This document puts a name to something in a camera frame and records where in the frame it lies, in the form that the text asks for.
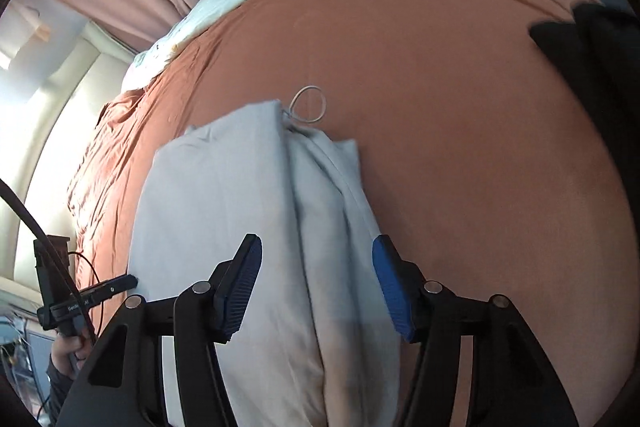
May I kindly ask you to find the person's left hand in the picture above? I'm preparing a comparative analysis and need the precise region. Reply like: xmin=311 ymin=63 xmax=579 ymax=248
xmin=50 ymin=332 xmax=97 ymax=379

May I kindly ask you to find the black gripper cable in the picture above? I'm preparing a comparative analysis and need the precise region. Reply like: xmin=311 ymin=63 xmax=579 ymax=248
xmin=0 ymin=178 xmax=97 ymax=344

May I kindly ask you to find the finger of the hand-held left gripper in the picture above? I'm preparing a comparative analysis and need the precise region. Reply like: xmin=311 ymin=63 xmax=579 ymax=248
xmin=79 ymin=274 xmax=140 ymax=304

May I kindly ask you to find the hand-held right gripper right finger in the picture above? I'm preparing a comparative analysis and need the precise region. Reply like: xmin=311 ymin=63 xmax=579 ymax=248
xmin=371 ymin=234 xmax=581 ymax=427

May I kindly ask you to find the black cloth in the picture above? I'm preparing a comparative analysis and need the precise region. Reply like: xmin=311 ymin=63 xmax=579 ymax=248
xmin=530 ymin=2 xmax=640 ymax=168

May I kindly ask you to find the brown bed sheet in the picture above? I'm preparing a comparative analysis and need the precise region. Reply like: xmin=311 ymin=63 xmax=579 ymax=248
xmin=67 ymin=0 xmax=633 ymax=427

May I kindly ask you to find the person's left forearm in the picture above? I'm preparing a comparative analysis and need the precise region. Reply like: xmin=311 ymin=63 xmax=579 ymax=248
xmin=45 ymin=357 xmax=77 ymax=415

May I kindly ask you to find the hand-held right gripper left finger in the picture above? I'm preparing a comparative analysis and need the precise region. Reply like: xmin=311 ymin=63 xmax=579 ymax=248
xmin=57 ymin=233 xmax=263 ymax=427

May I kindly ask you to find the light grey zip jacket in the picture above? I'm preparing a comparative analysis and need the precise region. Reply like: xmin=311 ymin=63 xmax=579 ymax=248
xmin=127 ymin=84 xmax=403 ymax=427

